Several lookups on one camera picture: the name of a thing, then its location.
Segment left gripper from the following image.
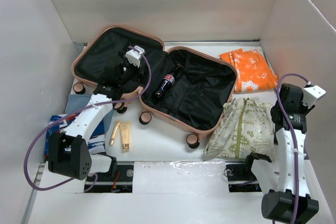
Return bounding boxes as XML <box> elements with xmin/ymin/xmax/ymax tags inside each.
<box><xmin>118</xmin><ymin>50</ymin><xmax>151</xmax><ymax>87</ymax></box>

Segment cola bottle red cap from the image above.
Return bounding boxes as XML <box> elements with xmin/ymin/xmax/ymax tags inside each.
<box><xmin>154</xmin><ymin>64</ymin><xmax>183</xmax><ymax>100</ymax></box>

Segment wide cream cosmetic tube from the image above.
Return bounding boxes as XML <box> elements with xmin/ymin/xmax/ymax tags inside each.
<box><xmin>119</xmin><ymin>122</ymin><xmax>131</xmax><ymax>151</ymax></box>

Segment cream green printed jacket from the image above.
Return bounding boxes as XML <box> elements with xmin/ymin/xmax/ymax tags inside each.
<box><xmin>204</xmin><ymin>98</ymin><xmax>275</xmax><ymax>161</ymax></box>

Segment slim cream cosmetic tube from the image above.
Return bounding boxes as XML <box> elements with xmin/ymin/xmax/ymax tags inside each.
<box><xmin>109</xmin><ymin>121</ymin><xmax>121</xmax><ymax>146</ymax></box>

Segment pink suitcase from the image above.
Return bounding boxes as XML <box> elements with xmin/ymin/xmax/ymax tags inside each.
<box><xmin>71</xmin><ymin>25</ymin><xmax>238</xmax><ymax>148</ymax></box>

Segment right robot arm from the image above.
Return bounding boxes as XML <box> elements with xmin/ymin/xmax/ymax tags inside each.
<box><xmin>243</xmin><ymin>83</ymin><xmax>326</xmax><ymax>223</ymax></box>

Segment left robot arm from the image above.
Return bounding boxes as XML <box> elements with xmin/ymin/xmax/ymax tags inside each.
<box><xmin>48</xmin><ymin>46</ymin><xmax>150</xmax><ymax>180</ymax></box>

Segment orange white patterned garment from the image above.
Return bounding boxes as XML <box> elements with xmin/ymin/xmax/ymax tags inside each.
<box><xmin>220</xmin><ymin>48</ymin><xmax>278</xmax><ymax>93</ymax></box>

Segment light blue denim garment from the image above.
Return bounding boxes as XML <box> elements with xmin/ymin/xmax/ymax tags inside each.
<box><xmin>65</xmin><ymin>94</ymin><xmax>114</xmax><ymax>134</ymax></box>

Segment blue white red shorts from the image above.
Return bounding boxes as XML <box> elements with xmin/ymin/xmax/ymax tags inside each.
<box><xmin>44</xmin><ymin>113</ymin><xmax>106</xmax><ymax>159</ymax></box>

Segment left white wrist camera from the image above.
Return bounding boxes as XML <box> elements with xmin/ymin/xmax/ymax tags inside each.
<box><xmin>125</xmin><ymin>46</ymin><xmax>145</xmax><ymax>68</ymax></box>

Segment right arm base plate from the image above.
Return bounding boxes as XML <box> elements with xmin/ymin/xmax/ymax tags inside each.
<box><xmin>224</xmin><ymin>162</ymin><xmax>261</xmax><ymax>193</ymax></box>

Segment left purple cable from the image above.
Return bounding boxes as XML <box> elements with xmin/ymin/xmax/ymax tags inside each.
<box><xmin>23</xmin><ymin>46</ymin><xmax>152</xmax><ymax>191</ymax></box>

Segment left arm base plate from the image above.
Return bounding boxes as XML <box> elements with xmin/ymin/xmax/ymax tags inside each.
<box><xmin>84</xmin><ymin>162</ymin><xmax>134</xmax><ymax>194</ymax></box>

